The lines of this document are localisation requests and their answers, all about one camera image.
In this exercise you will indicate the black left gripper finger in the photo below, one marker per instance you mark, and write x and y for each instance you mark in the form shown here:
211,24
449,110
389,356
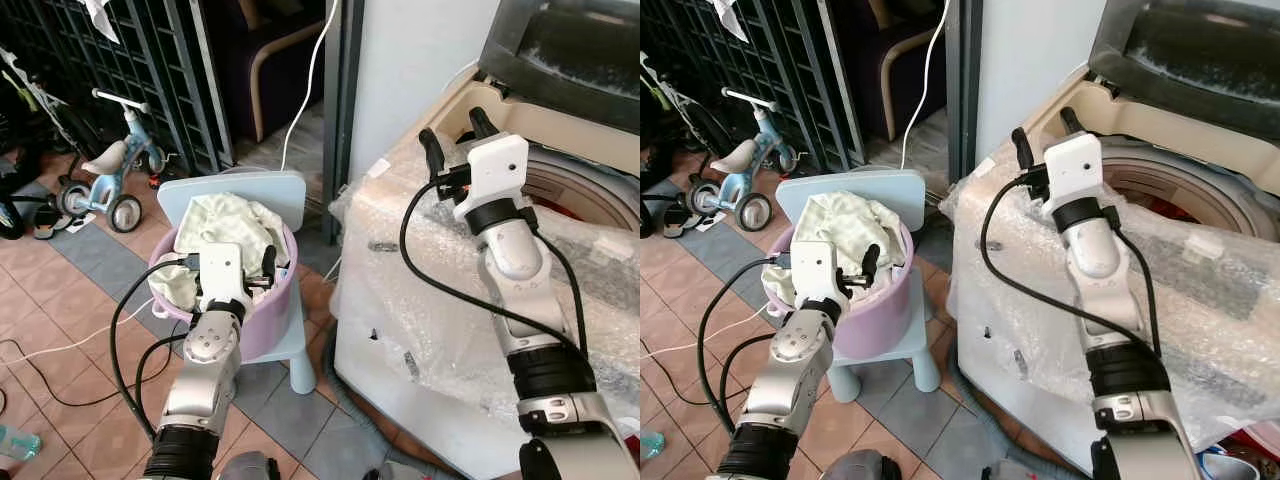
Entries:
871,260
269,263

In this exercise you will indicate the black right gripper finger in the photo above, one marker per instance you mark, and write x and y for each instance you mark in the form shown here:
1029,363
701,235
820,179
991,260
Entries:
482,124
1072,121
1023,148
432,150

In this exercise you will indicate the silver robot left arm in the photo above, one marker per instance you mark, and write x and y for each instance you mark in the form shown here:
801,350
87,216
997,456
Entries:
200,370
785,380

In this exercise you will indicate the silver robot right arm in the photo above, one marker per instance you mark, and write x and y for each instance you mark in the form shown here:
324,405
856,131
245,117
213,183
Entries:
1120,310
530,310

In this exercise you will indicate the white top-load washing machine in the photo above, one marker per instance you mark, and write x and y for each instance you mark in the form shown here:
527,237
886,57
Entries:
1020,400
440,430

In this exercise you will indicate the purple plastic basin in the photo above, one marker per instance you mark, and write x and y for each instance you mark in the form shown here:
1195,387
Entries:
885,320
270,320

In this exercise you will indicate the cream crumpled cloth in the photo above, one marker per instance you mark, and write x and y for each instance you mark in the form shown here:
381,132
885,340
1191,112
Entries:
225,220
840,215

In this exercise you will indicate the light blue plastic child chair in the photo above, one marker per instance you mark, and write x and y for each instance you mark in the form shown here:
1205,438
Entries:
890,185
270,185

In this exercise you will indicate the dark glass washer lid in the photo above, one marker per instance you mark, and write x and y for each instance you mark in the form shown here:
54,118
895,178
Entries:
560,40
1180,40

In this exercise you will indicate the red garment in drum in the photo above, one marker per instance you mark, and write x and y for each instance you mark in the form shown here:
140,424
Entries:
1170,205
570,210

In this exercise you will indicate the light blue kids tricycle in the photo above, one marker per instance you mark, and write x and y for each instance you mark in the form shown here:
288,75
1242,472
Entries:
735,185
100,190

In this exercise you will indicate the dark armchair with wooden arm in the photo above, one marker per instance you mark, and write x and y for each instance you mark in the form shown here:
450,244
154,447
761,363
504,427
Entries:
270,50
895,50

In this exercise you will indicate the black kids bike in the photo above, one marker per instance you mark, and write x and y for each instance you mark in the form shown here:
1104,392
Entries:
665,130
10,215

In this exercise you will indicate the grey robot left leg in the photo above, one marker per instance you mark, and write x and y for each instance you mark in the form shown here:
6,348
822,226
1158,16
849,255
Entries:
248,468
860,467

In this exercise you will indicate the black metal grid rack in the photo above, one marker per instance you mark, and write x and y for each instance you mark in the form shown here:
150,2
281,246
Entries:
790,60
150,60

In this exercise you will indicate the clear plastic bottle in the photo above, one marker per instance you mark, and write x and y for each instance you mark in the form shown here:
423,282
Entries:
650,445
18,442

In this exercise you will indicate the white hanging cloth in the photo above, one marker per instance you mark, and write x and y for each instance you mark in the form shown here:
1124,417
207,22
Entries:
732,18
102,18

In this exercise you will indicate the red plastic basin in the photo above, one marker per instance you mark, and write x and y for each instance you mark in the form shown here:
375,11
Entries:
1255,440

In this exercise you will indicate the blue and white container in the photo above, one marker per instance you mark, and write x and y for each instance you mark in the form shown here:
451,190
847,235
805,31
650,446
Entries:
1235,468

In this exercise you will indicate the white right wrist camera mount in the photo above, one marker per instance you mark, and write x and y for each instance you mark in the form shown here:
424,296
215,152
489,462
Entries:
1072,170
495,170

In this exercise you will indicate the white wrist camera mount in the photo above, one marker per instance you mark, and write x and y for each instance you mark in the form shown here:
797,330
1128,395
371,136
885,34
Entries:
1072,170
495,170
812,272
220,275

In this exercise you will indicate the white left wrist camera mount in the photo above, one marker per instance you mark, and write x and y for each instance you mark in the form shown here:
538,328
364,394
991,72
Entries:
812,272
220,275

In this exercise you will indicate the dark metal door frame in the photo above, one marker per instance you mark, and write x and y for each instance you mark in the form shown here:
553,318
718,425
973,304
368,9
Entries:
965,90
342,100

